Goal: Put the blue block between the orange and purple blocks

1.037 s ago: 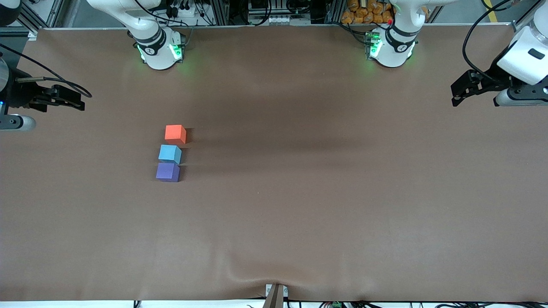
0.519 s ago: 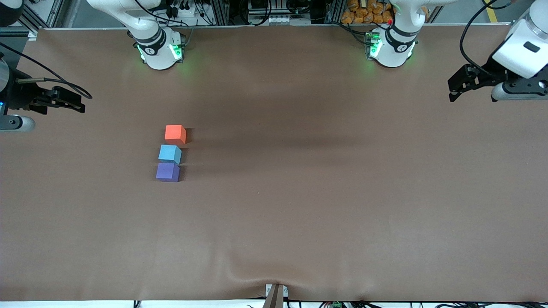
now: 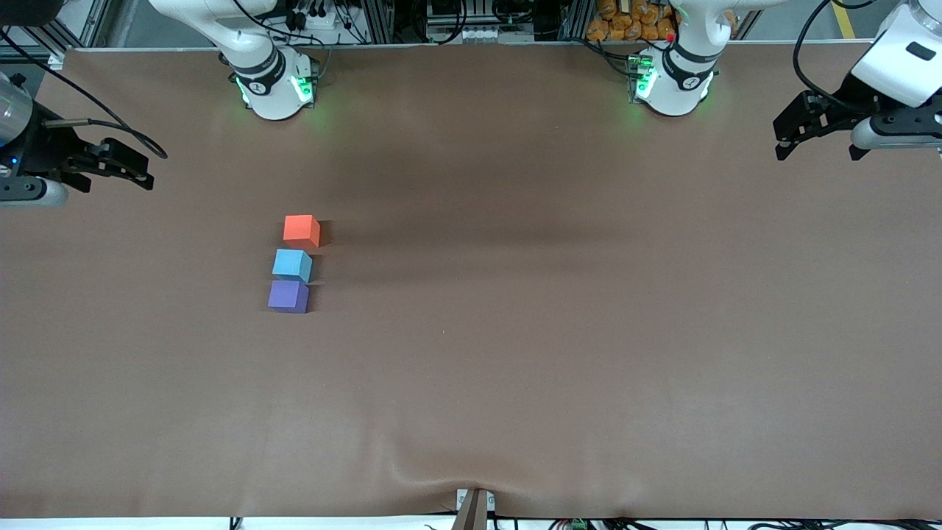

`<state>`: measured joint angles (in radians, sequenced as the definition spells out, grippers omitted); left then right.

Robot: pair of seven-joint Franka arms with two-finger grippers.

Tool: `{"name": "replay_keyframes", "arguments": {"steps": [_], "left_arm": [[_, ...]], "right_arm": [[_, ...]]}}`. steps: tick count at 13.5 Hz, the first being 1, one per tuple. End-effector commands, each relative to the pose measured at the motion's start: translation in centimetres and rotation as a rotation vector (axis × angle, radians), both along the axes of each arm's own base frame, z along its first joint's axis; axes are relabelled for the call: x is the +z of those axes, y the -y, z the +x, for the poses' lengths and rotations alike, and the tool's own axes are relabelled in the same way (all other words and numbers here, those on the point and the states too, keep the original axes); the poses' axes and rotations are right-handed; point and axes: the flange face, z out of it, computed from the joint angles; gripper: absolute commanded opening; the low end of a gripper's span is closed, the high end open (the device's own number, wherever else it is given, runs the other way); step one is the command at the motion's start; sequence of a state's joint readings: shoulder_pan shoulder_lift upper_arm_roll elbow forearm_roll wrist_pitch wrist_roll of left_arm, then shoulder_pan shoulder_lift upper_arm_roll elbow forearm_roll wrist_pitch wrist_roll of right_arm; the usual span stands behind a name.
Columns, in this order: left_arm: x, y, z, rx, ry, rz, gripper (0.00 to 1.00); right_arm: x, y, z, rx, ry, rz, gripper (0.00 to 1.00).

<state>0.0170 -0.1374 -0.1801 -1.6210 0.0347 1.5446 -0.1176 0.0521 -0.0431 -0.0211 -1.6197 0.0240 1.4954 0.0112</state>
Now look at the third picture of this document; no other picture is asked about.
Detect light blue foam block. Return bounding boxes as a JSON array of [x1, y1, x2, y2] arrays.
[[272, 248, 314, 284]]

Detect orange foam block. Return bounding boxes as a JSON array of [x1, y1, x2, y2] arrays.
[[283, 215, 322, 250]]

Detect purple foam block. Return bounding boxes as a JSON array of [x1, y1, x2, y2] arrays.
[[268, 280, 311, 314]]

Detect bag of orange items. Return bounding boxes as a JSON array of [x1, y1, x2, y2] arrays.
[[587, 0, 678, 43]]

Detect white power strip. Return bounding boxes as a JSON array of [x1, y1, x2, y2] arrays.
[[287, 4, 347, 32]]

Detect brown table mat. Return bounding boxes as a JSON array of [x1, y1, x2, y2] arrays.
[[0, 43, 942, 520]]

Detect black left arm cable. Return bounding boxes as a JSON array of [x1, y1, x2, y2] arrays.
[[793, 0, 884, 111]]

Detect aluminium frame post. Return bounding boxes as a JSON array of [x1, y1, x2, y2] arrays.
[[366, 0, 394, 45]]

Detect brown mat clamp bracket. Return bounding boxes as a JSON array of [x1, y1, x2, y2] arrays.
[[453, 487, 495, 530]]

